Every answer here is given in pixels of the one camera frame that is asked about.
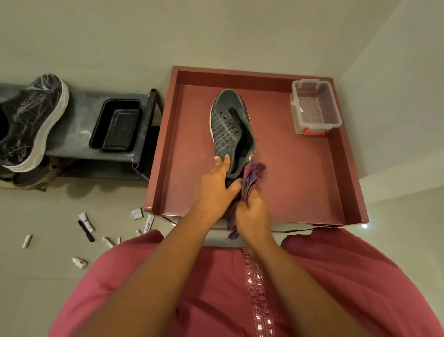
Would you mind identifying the person's left hand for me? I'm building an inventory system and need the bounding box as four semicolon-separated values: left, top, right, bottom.
192;154;243;223

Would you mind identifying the person's right hand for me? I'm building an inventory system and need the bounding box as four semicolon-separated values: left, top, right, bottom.
235;189;275;247

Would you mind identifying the purple orange checked cloth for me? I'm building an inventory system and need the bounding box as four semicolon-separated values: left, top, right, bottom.
226;162;267;241

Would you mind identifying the red tray table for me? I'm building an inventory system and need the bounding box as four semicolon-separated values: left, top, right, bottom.
144;66;370;232

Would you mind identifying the dark grey sneaker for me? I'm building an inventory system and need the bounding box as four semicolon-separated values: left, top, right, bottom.
209;88;258;188
0;73;70;174

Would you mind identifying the clear plastic box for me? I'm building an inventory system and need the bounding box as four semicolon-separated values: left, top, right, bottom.
290;79;343;137

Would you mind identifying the black shoe rack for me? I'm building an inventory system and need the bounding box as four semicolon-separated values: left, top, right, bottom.
0;83;164;182

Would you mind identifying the person's right forearm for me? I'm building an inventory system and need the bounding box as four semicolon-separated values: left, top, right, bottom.
248;237;374;337

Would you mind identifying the person's left forearm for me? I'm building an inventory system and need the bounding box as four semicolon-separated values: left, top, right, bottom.
71;208;217;337

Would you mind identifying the pink embroidered tunic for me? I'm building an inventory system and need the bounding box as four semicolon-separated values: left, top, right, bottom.
48;227;444;337

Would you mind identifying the black plastic tray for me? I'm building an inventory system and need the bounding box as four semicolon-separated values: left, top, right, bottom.
88;98;143;153

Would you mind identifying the olive brown sandal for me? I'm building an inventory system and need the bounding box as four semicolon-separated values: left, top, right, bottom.
0;156;76;192

